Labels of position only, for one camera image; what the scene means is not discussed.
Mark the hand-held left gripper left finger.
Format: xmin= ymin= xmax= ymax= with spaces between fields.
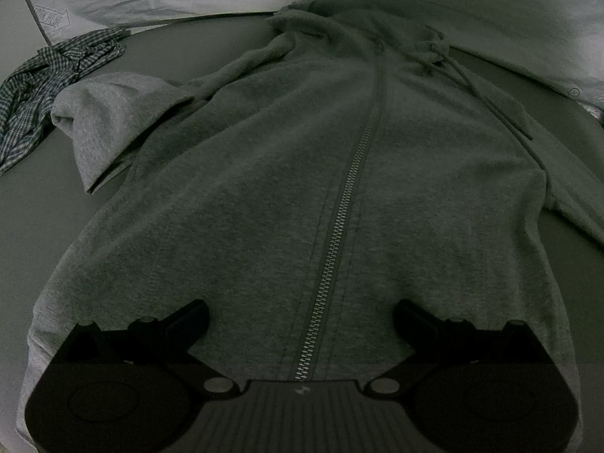
xmin=47 ymin=299 xmax=241 ymax=397

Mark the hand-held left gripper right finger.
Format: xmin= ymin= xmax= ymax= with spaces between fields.
xmin=363 ymin=299 xmax=560 ymax=397

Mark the grey zip hoodie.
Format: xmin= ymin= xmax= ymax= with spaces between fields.
xmin=14 ymin=0 xmax=604 ymax=453

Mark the blue checked shirt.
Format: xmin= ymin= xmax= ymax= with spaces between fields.
xmin=0 ymin=27 xmax=130 ymax=175

